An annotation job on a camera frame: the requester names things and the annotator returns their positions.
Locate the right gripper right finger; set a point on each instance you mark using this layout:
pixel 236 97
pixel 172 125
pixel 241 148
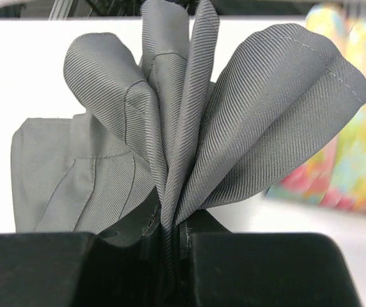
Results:
pixel 222 268

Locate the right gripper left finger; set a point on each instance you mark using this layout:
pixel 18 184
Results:
pixel 116 267

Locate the grey skirt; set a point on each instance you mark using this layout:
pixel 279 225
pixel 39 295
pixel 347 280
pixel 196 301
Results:
pixel 161 124

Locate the floral pastel skirt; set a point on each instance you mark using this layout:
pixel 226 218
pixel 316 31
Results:
pixel 335 176

